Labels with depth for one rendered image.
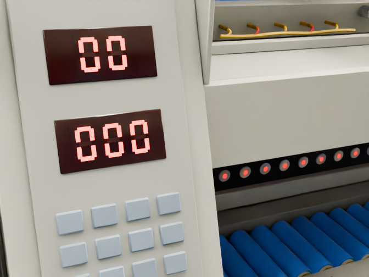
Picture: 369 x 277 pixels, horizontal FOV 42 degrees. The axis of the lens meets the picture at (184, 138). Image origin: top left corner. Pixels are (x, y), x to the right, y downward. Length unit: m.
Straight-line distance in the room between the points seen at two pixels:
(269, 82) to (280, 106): 0.02
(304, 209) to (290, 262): 0.08
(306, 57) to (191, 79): 0.09
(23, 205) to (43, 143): 0.03
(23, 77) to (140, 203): 0.07
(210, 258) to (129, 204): 0.05
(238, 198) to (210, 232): 0.20
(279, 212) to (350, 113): 0.17
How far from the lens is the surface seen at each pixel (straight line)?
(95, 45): 0.20
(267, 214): 0.43
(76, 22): 0.21
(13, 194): 0.20
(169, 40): 0.22
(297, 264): 0.38
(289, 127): 0.26
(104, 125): 0.20
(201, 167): 0.22
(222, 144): 0.24
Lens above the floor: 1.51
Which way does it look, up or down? 4 degrees down
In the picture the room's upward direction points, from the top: 6 degrees counter-clockwise
